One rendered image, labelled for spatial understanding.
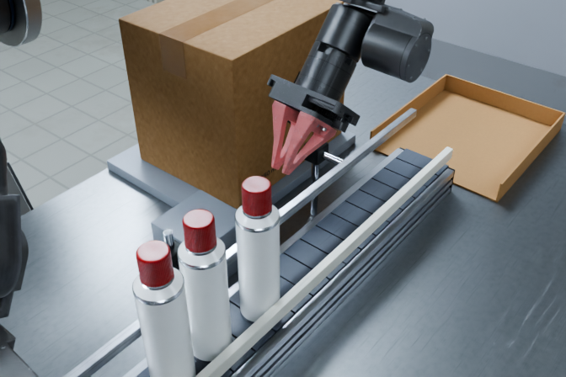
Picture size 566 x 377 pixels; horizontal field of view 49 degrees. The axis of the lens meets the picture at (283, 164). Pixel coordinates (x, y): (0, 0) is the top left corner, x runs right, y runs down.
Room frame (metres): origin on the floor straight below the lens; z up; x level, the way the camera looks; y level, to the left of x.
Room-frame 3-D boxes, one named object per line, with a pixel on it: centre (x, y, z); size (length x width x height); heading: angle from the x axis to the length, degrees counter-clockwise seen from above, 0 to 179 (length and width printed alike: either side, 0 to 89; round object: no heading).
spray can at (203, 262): (0.49, 0.09, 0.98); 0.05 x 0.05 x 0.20
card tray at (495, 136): (1.03, -0.36, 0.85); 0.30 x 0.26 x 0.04; 141
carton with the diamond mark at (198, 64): (0.98, 0.07, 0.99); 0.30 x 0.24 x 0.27; 142
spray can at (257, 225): (0.55, 0.03, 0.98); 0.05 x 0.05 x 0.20
